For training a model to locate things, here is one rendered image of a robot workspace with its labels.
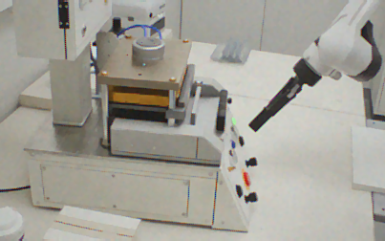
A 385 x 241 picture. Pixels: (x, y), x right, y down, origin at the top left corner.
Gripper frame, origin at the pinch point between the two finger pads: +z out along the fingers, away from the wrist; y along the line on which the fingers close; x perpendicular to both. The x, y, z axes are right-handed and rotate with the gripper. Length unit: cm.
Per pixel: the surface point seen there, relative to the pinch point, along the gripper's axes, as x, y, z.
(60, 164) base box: -31, 35, 28
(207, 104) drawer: -13.9, 9.1, 3.3
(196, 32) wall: -40, -236, 68
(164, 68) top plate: -27.5, 23.7, -2.5
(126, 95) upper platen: -30.0, 28.1, 6.8
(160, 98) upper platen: -23.9, 27.0, 2.3
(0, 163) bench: -46, 19, 54
